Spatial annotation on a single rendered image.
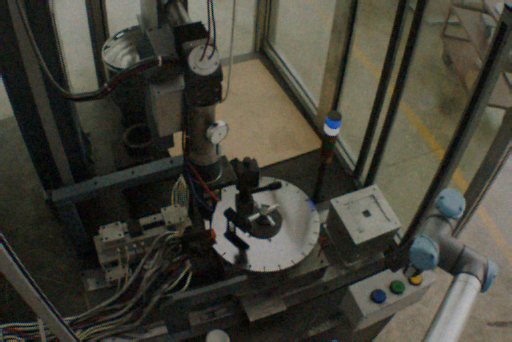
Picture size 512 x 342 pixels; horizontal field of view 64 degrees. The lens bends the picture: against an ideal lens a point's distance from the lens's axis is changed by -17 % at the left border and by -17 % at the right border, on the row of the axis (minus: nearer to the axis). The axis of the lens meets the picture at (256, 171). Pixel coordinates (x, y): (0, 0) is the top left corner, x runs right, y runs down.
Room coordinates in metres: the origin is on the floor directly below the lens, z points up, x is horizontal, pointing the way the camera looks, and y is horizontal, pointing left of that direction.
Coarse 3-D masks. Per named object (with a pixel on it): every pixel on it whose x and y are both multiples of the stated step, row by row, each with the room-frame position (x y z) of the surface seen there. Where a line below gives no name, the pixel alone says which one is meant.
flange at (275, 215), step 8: (256, 208) 0.83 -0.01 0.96; (248, 216) 0.80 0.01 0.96; (272, 216) 0.81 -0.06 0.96; (280, 216) 0.81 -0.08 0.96; (256, 224) 0.77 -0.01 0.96; (264, 224) 0.77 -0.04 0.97; (280, 224) 0.78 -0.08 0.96; (248, 232) 0.75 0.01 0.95; (256, 232) 0.75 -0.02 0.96; (264, 232) 0.75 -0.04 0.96; (272, 232) 0.75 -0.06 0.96
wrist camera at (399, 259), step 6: (402, 246) 0.62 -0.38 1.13; (408, 246) 0.62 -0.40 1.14; (396, 252) 0.61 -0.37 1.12; (402, 252) 0.60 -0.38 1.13; (408, 252) 0.60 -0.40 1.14; (390, 258) 0.59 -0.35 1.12; (396, 258) 0.59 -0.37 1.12; (402, 258) 0.59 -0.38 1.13; (408, 258) 0.58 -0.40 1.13; (390, 264) 0.58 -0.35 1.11; (396, 264) 0.57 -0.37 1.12; (402, 264) 0.57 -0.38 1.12; (396, 270) 0.56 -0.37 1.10
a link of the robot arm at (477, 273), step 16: (464, 256) 0.48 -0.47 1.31; (480, 256) 0.49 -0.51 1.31; (448, 272) 0.47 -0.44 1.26; (464, 272) 0.45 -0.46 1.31; (480, 272) 0.44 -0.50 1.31; (496, 272) 0.44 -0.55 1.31; (448, 288) 0.42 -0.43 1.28; (464, 288) 0.40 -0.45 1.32; (480, 288) 0.41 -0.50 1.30; (448, 304) 0.37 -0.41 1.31; (464, 304) 0.36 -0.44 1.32; (432, 320) 0.34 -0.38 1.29; (448, 320) 0.33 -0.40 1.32; (464, 320) 0.33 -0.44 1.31; (432, 336) 0.29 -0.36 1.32; (448, 336) 0.29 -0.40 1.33
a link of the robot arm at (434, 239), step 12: (432, 216) 0.60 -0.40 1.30; (432, 228) 0.56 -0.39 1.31; (444, 228) 0.56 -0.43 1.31; (420, 240) 0.53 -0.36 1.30; (432, 240) 0.52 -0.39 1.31; (444, 240) 0.52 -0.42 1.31; (456, 240) 0.53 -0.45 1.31; (420, 252) 0.50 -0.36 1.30; (432, 252) 0.50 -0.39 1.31; (444, 252) 0.50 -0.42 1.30; (456, 252) 0.50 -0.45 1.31; (420, 264) 0.49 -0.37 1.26; (432, 264) 0.48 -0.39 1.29; (444, 264) 0.48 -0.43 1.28
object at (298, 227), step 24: (264, 192) 0.90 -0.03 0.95; (288, 192) 0.91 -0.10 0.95; (216, 216) 0.80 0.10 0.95; (288, 216) 0.82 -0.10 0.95; (312, 216) 0.82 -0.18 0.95; (216, 240) 0.72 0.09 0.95; (240, 240) 0.72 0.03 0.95; (264, 240) 0.73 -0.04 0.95; (288, 240) 0.74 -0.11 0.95; (312, 240) 0.74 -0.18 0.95; (240, 264) 0.65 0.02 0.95; (264, 264) 0.65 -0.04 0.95; (288, 264) 0.66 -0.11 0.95
